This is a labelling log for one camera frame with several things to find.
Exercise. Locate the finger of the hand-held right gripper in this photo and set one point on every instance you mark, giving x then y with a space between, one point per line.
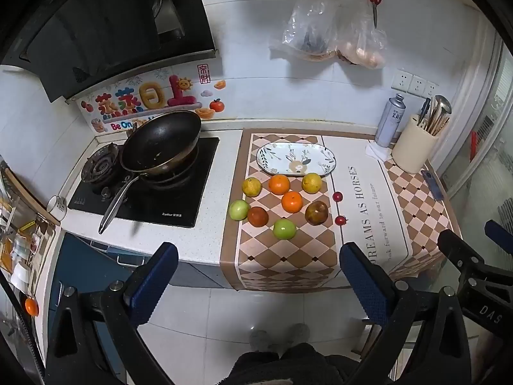
455 246
499 232

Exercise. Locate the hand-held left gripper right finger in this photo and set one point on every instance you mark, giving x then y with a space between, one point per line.
365 284

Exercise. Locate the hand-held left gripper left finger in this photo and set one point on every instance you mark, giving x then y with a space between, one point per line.
155 284

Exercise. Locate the red cherry tomato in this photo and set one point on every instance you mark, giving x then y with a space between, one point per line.
338 196
340 220

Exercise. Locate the dark brown mottled fruit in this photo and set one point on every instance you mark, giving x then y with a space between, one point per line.
316 212

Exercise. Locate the green apple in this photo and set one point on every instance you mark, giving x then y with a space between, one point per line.
284 229
239 210

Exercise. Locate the orange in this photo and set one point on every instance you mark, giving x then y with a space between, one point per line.
291 202
279 185

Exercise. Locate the yellow citrus fruit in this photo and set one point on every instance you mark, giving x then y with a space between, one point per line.
251 187
312 183

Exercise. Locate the reddish brown fruit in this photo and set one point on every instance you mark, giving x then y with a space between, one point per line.
257 216

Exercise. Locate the patterned oval plate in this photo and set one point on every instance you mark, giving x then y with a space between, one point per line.
296 159

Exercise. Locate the blue cabinet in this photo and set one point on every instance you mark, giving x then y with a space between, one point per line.
92 266

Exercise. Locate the person's grey shoe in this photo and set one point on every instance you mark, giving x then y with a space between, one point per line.
298 333
258 339

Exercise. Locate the black gas stove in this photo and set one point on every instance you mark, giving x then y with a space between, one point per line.
168 200

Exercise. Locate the checkered table mat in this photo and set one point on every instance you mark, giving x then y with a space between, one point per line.
280 258

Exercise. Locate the sliding glass door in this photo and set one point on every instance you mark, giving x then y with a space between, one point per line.
487 128

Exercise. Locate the cream utensil holder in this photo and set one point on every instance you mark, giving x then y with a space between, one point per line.
412 146

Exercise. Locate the person's dark trousers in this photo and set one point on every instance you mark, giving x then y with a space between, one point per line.
280 369

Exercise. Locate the bundle of chopsticks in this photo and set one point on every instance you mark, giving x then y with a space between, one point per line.
436 122

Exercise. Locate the white cup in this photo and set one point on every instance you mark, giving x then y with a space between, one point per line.
56 207

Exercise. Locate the small orange fruit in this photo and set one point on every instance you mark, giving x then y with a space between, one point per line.
31 307

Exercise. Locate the metal ladle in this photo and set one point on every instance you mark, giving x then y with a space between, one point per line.
441 106

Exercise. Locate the grey gas canister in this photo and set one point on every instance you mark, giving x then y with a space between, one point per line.
390 122

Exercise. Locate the black frying pan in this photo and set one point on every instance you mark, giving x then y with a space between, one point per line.
160 142

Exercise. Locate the cluttered side shelf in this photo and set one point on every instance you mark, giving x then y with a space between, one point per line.
22 228

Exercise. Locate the plastic bag with round food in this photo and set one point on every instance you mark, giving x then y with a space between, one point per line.
362 44

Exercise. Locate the clear plastic bag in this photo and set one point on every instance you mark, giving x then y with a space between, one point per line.
308 28

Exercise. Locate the black range hood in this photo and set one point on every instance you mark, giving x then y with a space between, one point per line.
108 24

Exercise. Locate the white wall socket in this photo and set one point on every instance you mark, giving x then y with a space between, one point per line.
412 84

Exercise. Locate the colourful wall sticker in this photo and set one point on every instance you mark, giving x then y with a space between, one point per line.
148 102

